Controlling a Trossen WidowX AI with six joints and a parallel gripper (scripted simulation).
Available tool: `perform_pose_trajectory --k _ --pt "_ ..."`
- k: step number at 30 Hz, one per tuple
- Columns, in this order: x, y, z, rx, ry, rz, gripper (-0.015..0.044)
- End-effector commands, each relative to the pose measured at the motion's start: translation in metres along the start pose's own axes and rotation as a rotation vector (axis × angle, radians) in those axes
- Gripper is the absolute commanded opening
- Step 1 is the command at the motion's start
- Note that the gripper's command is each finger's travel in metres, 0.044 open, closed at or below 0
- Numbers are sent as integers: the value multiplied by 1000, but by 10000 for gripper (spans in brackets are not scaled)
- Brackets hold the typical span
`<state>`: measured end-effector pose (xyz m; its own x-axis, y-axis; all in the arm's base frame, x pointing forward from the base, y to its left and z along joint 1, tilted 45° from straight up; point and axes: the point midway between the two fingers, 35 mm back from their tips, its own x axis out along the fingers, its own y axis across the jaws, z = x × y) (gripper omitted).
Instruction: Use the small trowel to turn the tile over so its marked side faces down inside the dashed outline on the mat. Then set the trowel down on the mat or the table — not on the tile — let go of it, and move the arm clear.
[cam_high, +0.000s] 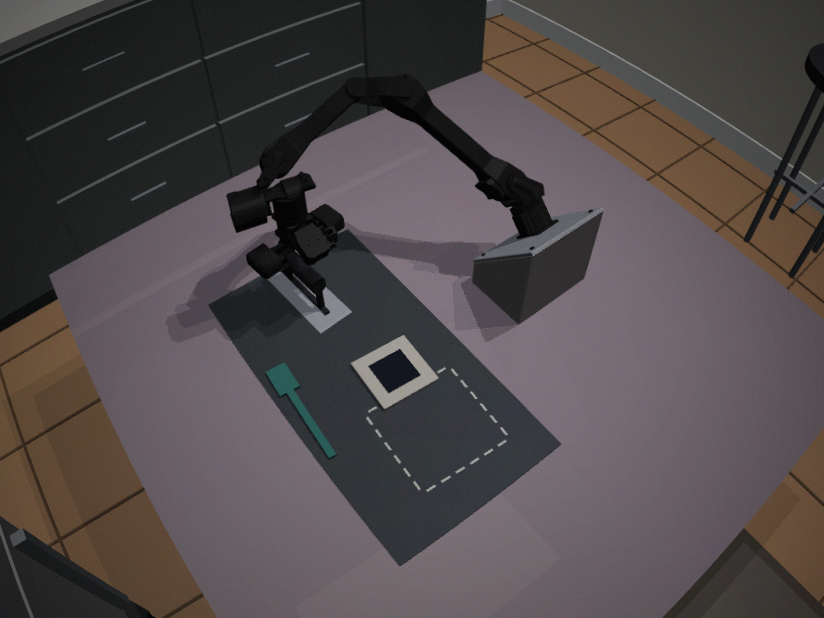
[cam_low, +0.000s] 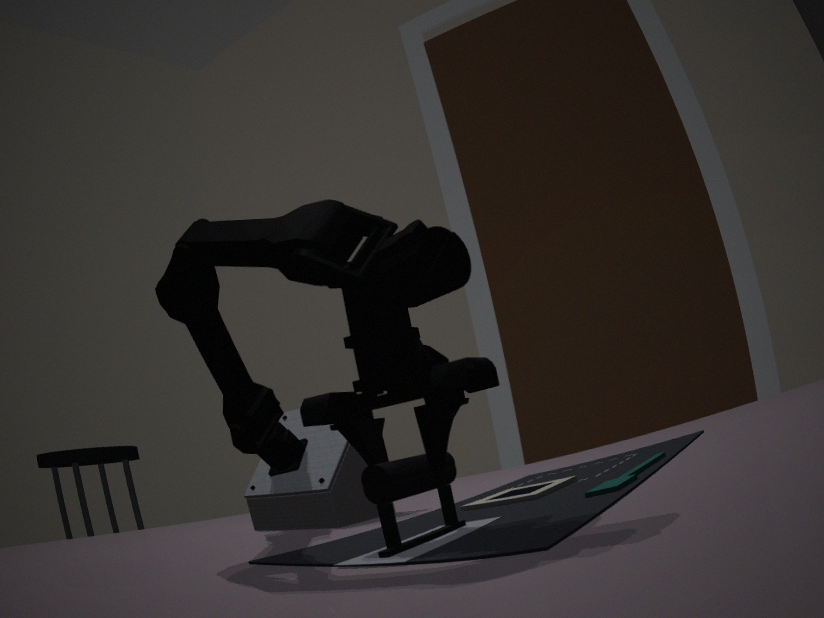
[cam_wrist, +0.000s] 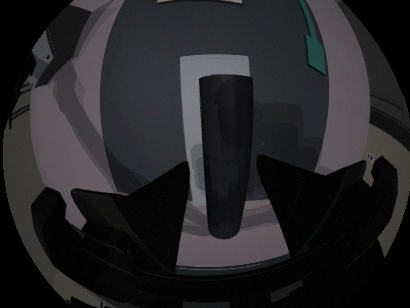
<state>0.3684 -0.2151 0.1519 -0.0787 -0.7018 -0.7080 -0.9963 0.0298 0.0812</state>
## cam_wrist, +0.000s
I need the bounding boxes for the teal flat trowel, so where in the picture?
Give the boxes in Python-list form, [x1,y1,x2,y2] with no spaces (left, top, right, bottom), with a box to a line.
[298,0,326,75]

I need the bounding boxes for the tan square tile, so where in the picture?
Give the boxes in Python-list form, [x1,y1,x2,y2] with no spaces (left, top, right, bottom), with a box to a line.
[157,0,242,5]

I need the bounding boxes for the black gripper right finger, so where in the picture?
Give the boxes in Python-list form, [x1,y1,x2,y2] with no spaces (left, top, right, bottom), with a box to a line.
[257,154,366,258]

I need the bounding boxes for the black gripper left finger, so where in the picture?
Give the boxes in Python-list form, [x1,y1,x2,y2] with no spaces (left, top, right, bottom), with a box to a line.
[71,161,190,274]

